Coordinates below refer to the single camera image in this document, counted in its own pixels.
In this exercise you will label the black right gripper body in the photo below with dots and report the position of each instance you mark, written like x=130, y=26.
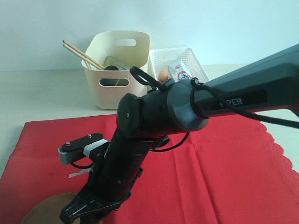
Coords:
x=91, y=206

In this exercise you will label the brown wooden plate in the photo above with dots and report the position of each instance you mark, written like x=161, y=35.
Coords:
x=48, y=211

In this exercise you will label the stainless steel cup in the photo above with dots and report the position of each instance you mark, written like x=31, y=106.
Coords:
x=111, y=78

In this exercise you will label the red tablecloth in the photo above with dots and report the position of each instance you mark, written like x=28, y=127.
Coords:
x=230, y=172

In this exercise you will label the brown egg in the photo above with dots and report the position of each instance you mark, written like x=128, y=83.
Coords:
x=163, y=75

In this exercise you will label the white red milk carton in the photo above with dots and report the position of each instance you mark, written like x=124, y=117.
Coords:
x=179, y=71

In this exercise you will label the wooden chopstick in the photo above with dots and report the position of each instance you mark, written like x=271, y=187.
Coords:
x=83, y=57
x=73, y=47

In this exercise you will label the steel table knife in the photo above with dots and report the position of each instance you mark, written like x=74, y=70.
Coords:
x=112, y=63

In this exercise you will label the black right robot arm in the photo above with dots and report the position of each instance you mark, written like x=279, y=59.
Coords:
x=145, y=123

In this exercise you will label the cream plastic storage bin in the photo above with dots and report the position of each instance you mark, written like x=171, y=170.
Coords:
x=131, y=48

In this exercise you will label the white perforated plastic basket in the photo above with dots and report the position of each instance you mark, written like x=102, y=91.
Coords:
x=161, y=58

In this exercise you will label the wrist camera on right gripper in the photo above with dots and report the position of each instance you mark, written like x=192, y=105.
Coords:
x=77, y=149

